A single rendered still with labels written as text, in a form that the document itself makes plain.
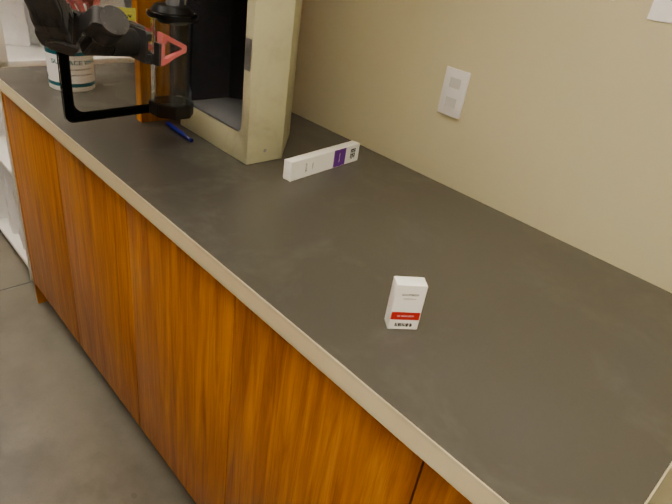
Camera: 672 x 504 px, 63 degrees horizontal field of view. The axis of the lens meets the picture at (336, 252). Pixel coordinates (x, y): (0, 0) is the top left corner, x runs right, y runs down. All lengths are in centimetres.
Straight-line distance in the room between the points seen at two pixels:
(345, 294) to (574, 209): 62
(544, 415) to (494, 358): 12
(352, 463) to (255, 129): 81
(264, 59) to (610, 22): 72
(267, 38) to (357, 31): 41
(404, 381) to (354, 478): 23
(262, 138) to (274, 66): 17
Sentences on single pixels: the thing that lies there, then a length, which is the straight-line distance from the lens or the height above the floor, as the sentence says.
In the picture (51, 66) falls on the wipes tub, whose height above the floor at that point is 101.
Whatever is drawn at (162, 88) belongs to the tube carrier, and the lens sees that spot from 134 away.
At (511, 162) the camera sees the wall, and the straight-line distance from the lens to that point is 138.
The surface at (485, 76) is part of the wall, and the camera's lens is 140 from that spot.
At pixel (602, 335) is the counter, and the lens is 104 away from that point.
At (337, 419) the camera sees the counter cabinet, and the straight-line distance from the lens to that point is 90.
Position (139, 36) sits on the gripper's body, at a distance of 129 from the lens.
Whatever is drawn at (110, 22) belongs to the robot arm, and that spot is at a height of 126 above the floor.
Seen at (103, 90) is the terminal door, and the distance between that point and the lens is 148.
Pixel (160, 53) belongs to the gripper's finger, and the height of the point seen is 120.
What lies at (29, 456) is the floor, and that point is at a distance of 196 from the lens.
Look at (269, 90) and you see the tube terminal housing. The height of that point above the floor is 112.
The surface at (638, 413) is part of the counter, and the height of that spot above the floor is 94.
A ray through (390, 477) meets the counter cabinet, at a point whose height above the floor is 79.
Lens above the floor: 146
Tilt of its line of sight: 30 degrees down
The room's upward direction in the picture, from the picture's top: 9 degrees clockwise
